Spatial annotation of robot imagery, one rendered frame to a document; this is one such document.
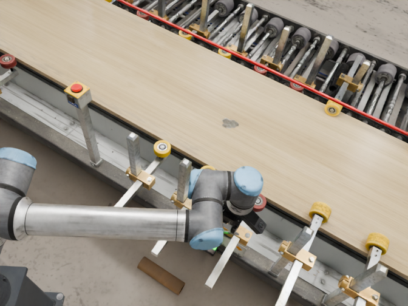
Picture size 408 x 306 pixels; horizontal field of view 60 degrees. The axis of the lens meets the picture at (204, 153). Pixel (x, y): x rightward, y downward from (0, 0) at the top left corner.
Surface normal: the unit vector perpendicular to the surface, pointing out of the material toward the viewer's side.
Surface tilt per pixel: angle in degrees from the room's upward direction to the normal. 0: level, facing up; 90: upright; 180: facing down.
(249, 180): 5
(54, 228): 55
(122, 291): 0
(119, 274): 0
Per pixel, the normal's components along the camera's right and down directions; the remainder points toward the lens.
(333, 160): 0.10, -0.58
